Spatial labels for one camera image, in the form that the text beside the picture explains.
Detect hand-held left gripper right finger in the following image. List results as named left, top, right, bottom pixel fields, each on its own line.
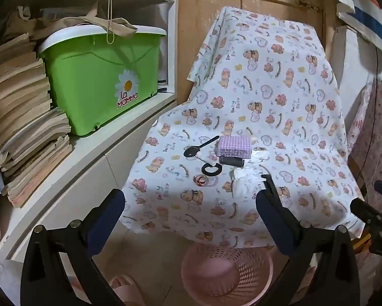
left=255, top=175, right=361, bottom=306

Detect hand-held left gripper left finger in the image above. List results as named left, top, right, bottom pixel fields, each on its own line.
left=20, top=189, right=126, bottom=306

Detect large white tissue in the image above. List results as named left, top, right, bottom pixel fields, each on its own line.
left=231, top=167, right=265, bottom=198

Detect small white tissue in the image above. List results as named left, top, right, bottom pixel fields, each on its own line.
left=250, top=150, right=270, bottom=164

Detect pink plastic basket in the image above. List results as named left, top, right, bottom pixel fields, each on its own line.
left=181, top=244, right=274, bottom=306

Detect black ring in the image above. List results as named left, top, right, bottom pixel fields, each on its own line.
left=202, top=162, right=223, bottom=175

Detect white shelf unit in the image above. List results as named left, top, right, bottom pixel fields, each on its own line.
left=0, top=0, right=179, bottom=262

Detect hanging pink printed cloth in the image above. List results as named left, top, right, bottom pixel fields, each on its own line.
left=348, top=80, right=382, bottom=198

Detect pink slipper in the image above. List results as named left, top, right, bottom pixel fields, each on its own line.
left=109, top=275, right=145, bottom=306

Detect black cylinder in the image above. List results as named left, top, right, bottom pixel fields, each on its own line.
left=218, top=156, right=244, bottom=168

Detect purple checkered box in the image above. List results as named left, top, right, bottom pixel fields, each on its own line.
left=217, top=135, right=252, bottom=160

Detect black spoon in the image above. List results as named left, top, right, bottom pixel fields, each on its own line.
left=183, top=135, right=220, bottom=158

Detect bear print cloth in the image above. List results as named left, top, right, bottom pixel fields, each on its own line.
left=121, top=6, right=366, bottom=249

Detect stack of old books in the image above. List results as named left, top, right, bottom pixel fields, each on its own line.
left=0, top=33, right=73, bottom=209

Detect green plastic bin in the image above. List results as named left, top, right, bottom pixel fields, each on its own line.
left=38, top=25, right=167, bottom=137

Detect striped towel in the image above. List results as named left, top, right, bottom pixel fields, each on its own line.
left=315, top=0, right=382, bottom=61

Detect thin black cable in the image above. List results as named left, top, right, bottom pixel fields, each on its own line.
left=361, top=38, right=381, bottom=181

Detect hanging beige cord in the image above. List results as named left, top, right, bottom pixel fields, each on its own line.
left=106, top=0, right=115, bottom=44

